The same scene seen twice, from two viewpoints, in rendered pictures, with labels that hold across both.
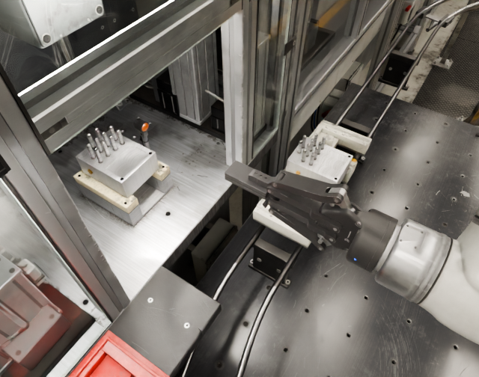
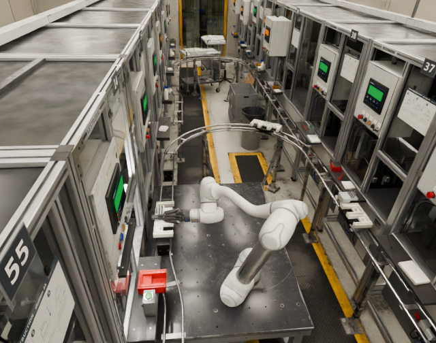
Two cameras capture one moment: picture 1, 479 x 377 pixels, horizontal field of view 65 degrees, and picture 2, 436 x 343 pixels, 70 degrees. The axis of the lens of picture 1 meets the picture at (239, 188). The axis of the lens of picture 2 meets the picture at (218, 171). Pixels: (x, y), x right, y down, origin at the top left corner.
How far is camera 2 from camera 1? 149 cm
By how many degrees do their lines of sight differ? 33
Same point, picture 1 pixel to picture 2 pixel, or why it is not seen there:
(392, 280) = (193, 219)
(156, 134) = not seen: hidden behind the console
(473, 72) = (195, 160)
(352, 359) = (199, 262)
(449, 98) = (191, 174)
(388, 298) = (201, 243)
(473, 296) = (205, 214)
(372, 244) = (187, 215)
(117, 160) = not seen: hidden behind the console
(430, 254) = (197, 211)
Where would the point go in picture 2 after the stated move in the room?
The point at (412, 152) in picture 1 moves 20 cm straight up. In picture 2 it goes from (187, 201) to (186, 183)
